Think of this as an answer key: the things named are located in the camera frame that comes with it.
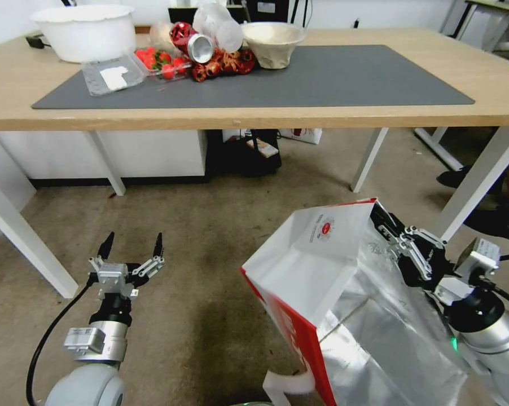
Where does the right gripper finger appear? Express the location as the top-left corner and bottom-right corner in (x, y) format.
(374, 200), (446, 249)
(369, 210), (434, 283)

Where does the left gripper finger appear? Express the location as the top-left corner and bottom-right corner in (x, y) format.
(87, 231), (116, 272)
(129, 231), (167, 281)

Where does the red white foil delivery bag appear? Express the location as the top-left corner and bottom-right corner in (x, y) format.
(240, 196), (472, 406)

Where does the red white paper bag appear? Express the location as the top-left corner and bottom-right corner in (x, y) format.
(279, 127), (324, 145)

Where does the person's black shoe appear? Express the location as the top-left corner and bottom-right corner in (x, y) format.
(465, 205), (509, 245)
(435, 165), (506, 196)

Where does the white cabinet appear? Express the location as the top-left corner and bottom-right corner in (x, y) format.
(0, 129), (209, 188)

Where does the wooden table with white legs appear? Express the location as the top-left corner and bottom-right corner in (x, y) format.
(0, 27), (509, 299)

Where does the grey desk mat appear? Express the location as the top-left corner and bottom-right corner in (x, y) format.
(30, 44), (476, 111)

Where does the clear plastic lid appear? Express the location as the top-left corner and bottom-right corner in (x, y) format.
(80, 55), (146, 98)

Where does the clear box of strawberries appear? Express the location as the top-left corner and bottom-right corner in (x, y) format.
(133, 47), (193, 81)

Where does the red brown ribbon bundle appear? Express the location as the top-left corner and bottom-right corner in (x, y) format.
(190, 48), (257, 83)

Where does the large white plastic bowl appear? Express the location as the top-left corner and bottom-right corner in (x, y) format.
(29, 3), (137, 65)

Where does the beige paper pulp bowl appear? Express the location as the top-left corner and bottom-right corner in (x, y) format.
(240, 21), (308, 70)

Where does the red drink can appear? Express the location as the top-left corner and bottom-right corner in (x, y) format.
(169, 21), (216, 65)

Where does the crumpled clear plastic wrapper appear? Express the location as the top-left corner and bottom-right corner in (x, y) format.
(149, 21), (180, 55)

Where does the white framed side desk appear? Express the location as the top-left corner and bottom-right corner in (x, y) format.
(438, 0), (509, 65)

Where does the clear plastic cup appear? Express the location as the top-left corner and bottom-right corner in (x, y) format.
(192, 3), (244, 54)

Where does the black equipment behind table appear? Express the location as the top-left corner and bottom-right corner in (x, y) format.
(168, 0), (313, 29)

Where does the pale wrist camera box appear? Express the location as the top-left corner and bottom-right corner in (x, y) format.
(96, 261), (139, 302)

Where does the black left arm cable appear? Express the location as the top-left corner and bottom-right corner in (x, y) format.
(25, 270), (101, 406)

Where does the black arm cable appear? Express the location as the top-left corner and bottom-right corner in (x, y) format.
(25, 270), (101, 406)
(469, 249), (509, 307)

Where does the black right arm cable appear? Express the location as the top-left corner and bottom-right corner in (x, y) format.
(469, 249), (509, 307)

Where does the white desk base frame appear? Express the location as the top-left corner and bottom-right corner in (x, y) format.
(413, 126), (463, 171)

